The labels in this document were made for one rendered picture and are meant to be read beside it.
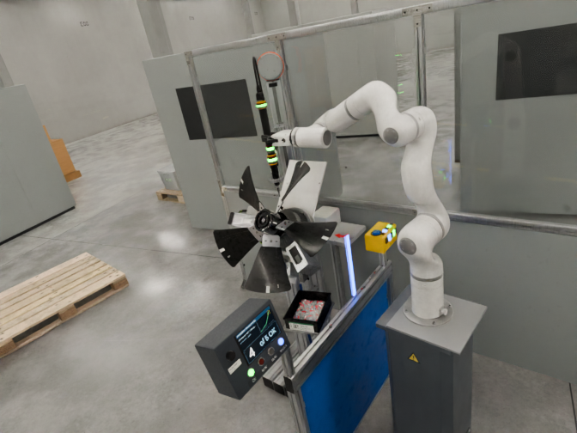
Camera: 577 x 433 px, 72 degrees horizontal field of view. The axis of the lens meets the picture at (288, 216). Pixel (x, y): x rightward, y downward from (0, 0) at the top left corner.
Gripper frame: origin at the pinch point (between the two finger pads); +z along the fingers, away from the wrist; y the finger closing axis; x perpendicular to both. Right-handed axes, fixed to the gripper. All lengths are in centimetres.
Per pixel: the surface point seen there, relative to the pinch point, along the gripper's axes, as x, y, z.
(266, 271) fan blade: -62, -17, 2
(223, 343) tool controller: -38, -80, -40
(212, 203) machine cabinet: -123, 140, 235
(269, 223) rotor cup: -41.7, -6.2, 4.8
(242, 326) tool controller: -38, -71, -40
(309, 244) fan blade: -48, -7, -19
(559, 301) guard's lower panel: -105, 70, -112
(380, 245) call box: -60, 21, -40
